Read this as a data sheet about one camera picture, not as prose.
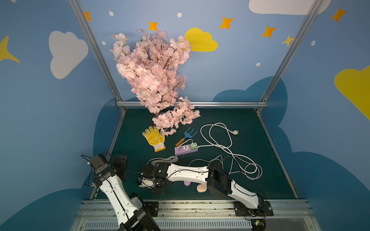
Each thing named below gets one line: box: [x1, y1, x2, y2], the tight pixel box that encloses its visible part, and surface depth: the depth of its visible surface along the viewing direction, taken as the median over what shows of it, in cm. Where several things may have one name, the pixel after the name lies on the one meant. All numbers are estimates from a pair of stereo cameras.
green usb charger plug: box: [190, 142, 199, 151], surface depth 94 cm
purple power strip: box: [174, 142, 199, 155], surface depth 97 cm
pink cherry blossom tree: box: [110, 29, 201, 136], surface depth 75 cm
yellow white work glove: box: [142, 125, 166, 153], surface depth 103 cm
